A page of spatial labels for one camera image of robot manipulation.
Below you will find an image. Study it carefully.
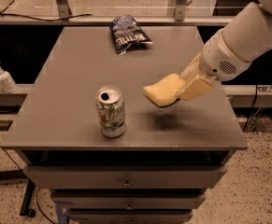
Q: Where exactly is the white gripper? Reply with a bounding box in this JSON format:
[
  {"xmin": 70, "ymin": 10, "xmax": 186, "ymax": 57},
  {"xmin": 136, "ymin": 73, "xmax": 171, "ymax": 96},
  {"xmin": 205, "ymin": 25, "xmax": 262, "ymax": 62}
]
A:
[{"xmin": 177, "ymin": 29, "xmax": 251, "ymax": 101}]

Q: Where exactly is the yellow sponge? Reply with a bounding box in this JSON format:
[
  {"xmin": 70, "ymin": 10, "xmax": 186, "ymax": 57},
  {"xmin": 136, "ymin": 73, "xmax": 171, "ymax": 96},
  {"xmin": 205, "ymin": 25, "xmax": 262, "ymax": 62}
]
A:
[{"xmin": 143, "ymin": 74, "xmax": 185, "ymax": 107}]

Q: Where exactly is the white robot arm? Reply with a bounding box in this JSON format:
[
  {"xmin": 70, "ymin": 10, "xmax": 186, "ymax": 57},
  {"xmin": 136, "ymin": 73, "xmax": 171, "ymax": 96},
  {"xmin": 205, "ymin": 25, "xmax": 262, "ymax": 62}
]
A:
[{"xmin": 176, "ymin": 0, "xmax": 272, "ymax": 101}]

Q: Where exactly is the white 7up can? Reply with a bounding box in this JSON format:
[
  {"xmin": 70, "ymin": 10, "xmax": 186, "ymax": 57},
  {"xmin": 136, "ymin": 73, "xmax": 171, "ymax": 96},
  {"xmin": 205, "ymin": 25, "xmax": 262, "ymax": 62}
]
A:
[{"xmin": 95, "ymin": 86, "xmax": 125, "ymax": 138}]

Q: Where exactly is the grey drawer cabinet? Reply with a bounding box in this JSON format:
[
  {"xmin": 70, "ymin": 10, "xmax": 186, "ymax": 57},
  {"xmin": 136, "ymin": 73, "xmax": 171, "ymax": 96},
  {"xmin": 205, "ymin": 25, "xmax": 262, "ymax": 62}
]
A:
[{"xmin": 3, "ymin": 27, "xmax": 247, "ymax": 224}]

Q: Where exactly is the blue Kettle chip bag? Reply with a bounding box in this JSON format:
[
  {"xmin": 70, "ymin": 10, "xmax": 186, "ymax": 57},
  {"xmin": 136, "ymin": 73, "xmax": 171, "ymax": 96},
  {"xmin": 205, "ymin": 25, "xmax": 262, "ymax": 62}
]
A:
[{"xmin": 109, "ymin": 14, "xmax": 152, "ymax": 55}]

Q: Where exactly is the middle grey drawer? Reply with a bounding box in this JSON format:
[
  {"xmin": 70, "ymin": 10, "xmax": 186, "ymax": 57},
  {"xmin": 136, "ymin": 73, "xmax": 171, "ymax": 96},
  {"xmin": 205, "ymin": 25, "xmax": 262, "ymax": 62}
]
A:
[{"xmin": 51, "ymin": 191, "xmax": 205, "ymax": 210}]

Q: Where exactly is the grey drawer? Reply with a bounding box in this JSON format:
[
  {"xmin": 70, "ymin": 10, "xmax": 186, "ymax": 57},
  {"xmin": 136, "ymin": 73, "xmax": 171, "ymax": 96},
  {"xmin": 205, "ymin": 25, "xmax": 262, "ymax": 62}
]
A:
[
  {"xmin": 51, "ymin": 191, "xmax": 205, "ymax": 210},
  {"xmin": 68, "ymin": 210, "xmax": 193, "ymax": 224},
  {"xmin": 23, "ymin": 166, "xmax": 226, "ymax": 189}
]

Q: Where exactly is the bottom grey drawer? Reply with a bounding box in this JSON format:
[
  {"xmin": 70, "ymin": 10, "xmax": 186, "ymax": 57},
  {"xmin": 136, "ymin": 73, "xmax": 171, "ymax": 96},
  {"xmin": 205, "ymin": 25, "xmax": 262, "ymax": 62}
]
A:
[{"xmin": 68, "ymin": 210, "xmax": 193, "ymax": 224}]

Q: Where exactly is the top grey drawer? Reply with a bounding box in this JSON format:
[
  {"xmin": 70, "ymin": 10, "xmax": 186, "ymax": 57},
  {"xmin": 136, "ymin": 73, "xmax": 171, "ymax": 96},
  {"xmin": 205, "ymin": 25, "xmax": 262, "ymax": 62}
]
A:
[{"xmin": 23, "ymin": 166, "xmax": 226, "ymax": 189}]

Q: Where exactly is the white pump dispenser bottle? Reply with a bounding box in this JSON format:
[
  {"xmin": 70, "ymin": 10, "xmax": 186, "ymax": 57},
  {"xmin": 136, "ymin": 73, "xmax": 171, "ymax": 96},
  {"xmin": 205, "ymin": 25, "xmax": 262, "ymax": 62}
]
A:
[{"xmin": 0, "ymin": 66, "xmax": 17, "ymax": 93}]

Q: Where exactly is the metal railing frame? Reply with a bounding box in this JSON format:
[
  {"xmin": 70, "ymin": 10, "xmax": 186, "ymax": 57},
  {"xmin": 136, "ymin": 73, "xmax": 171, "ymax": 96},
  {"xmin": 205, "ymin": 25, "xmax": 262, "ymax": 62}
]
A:
[{"xmin": 0, "ymin": 0, "xmax": 244, "ymax": 23}]

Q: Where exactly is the black floor cable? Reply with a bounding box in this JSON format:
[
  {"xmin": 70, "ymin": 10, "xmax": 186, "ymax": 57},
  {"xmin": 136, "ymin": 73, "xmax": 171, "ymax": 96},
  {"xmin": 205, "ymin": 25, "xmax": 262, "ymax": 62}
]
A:
[{"xmin": 0, "ymin": 109, "xmax": 57, "ymax": 224}]

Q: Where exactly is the black cable on ledge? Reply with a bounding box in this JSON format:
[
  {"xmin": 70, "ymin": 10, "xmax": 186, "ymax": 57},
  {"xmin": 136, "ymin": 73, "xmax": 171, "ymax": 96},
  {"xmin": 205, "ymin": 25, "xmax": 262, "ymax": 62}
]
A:
[{"xmin": 0, "ymin": 12, "xmax": 93, "ymax": 22}]

